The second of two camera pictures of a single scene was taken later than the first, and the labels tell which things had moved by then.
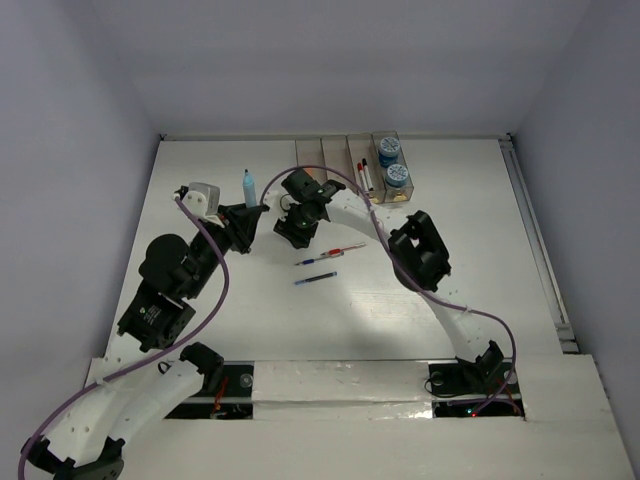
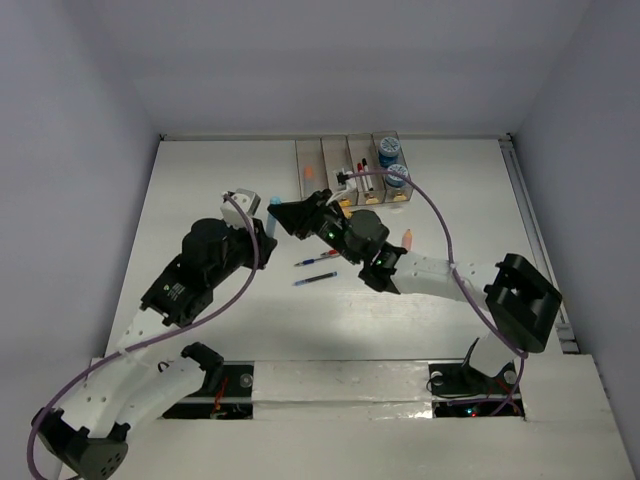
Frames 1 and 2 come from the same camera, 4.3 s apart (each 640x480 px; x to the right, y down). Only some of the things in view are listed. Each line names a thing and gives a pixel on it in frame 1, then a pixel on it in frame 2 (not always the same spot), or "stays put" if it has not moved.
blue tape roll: (389, 151) stays put
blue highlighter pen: (249, 186) -> (271, 222)
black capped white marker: (367, 175) stays put
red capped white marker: (363, 179) stays put
